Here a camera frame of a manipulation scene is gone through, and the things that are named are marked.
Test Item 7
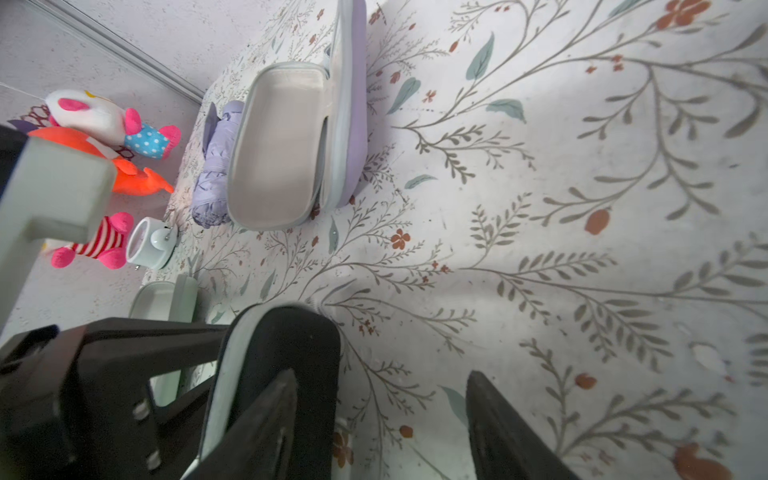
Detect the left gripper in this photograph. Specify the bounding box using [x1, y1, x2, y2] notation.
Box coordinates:
[1, 317, 227, 479]

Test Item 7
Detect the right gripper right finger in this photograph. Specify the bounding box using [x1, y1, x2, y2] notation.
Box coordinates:
[466, 371, 577, 480]

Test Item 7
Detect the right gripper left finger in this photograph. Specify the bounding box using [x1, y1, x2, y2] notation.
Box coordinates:
[185, 369, 297, 479]

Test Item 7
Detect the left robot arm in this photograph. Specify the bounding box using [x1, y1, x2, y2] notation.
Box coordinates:
[1, 128, 225, 479]

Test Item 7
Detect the purple folded umbrella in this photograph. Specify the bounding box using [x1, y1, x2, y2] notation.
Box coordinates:
[190, 100, 244, 229]

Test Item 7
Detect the white plush with glasses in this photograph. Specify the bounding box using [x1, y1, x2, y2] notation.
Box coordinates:
[42, 212, 135, 270]

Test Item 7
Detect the white alarm clock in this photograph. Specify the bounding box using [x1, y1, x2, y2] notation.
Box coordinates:
[126, 217, 178, 270]

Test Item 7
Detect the orange plush toy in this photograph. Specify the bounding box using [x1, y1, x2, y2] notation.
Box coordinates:
[29, 126, 174, 197]

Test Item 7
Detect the floral table mat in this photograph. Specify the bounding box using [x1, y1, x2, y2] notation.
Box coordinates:
[149, 1, 767, 479]

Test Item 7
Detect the white pink plush top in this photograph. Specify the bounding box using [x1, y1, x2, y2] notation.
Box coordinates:
[44, 89, 182, 160]

